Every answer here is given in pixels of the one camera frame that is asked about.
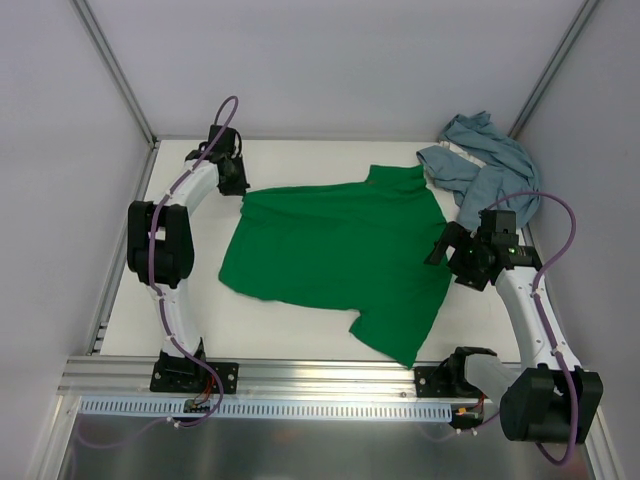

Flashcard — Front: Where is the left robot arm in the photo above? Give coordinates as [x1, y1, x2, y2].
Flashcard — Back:
[126, 125, 249, 397]

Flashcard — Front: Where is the right aluminium frame post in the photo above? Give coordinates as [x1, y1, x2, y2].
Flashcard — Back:
[508, 0, 602, 139]

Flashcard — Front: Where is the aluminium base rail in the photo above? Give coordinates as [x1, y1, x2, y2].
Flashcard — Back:
[57, 355, 599, 401]

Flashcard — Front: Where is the white slotted cable duct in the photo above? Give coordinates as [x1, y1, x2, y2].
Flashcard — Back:
[79, 397, 453, 423]

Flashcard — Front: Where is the green t shirt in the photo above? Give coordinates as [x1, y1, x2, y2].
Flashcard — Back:
[218, 165, 451, 368]

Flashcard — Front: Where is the purple cable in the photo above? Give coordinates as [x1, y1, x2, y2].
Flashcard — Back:
[469, 189, 579, 464]
[74, 95, 241, 449]

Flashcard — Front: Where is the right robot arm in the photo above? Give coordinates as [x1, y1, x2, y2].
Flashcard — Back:
[413, 209, 604, 446]

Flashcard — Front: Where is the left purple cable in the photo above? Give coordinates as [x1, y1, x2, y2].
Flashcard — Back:
[74, 95, 241, 449]

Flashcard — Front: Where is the left aluminium frame post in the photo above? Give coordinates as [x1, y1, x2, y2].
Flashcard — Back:
[70, 0, 157, 146]

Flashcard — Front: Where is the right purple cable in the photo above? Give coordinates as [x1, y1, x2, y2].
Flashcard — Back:
[469, 189, 579, 464]

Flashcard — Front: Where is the aluminium frame post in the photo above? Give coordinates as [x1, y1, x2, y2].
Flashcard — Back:
[70, 0, 157, 146]
[508, 0, 602, 139]

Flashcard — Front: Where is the blue grey t shirt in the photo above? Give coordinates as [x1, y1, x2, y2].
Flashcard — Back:
[416, 112, 540, 230]

